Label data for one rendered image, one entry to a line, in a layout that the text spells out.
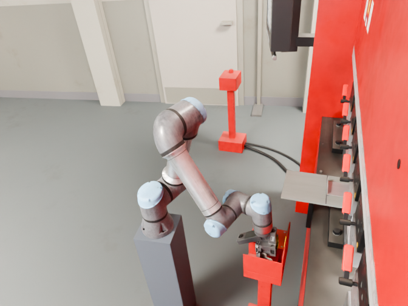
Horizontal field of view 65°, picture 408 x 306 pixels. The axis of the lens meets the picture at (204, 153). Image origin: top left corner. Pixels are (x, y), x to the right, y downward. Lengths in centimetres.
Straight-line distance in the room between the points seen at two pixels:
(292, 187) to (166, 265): 70
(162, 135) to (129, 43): 335
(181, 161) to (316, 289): 63
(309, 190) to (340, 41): 94
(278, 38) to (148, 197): 128
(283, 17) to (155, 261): 154
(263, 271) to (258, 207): 34
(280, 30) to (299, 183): 105
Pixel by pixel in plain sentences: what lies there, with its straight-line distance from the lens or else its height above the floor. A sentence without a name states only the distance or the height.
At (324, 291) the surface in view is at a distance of 125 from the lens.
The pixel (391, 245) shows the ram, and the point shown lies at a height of 144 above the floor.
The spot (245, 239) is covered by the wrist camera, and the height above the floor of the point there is 88.
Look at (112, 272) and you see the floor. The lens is 248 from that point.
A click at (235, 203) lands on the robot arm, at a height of 106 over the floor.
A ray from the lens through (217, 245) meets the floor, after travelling 246.
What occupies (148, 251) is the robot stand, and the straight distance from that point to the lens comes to 159.
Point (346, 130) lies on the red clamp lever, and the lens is 136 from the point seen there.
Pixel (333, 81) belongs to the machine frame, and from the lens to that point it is 209.
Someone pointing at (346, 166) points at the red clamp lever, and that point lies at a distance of 119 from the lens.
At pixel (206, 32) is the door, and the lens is 398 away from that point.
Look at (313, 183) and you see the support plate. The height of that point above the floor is 100.
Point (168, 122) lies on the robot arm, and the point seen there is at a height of 138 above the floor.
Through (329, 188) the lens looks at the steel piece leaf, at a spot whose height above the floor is 100.
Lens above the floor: 191
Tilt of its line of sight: 35 degrees down
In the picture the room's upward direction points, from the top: 6 degrees counter-clockwise
